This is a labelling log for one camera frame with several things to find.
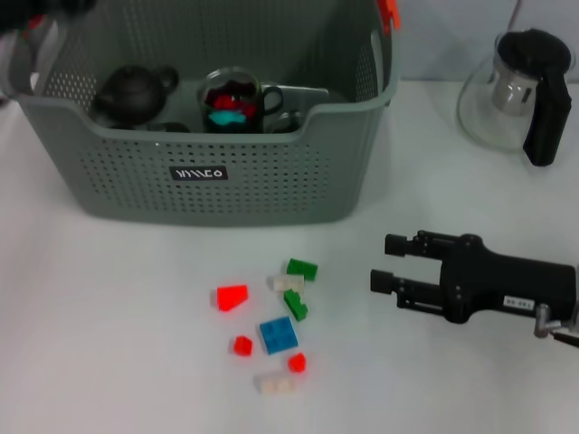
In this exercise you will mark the grey perforated storage bin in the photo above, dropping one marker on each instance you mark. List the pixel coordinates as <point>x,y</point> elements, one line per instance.
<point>271,181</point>

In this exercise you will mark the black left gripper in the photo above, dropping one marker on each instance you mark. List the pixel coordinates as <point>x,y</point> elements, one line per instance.
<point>36,9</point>

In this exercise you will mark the dark red curved block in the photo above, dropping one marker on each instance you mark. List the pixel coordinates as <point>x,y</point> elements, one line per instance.
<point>230,97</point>

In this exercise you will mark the silver right elbow connector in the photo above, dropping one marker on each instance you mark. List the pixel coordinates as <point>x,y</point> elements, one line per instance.
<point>540,323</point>

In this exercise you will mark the small red building block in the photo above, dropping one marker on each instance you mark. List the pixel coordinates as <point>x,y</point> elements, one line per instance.
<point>242,346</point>
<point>297,364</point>

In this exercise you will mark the black clay teapot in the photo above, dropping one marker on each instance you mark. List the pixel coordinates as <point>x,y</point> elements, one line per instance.
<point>135,95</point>

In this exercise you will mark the glass teacup black base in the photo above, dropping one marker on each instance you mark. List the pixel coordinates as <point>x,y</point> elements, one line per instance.
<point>267,104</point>
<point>172,126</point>
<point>287,122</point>

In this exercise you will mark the blue square building block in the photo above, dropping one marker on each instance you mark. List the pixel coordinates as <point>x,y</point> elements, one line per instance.
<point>278,336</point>

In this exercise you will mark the white building brick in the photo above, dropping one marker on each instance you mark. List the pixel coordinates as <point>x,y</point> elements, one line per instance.
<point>276,384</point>
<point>289,282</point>

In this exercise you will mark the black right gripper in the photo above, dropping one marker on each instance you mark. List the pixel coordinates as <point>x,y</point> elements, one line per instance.
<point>493,280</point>

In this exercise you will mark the teal building block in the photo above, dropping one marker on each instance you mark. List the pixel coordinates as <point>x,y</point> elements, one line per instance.
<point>226,121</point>

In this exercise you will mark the green building brick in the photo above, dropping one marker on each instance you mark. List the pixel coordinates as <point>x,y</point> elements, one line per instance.
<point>296,307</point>
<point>300,267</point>

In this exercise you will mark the orange-red slope building block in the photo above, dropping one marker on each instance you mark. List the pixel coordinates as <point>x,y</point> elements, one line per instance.
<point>230,297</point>

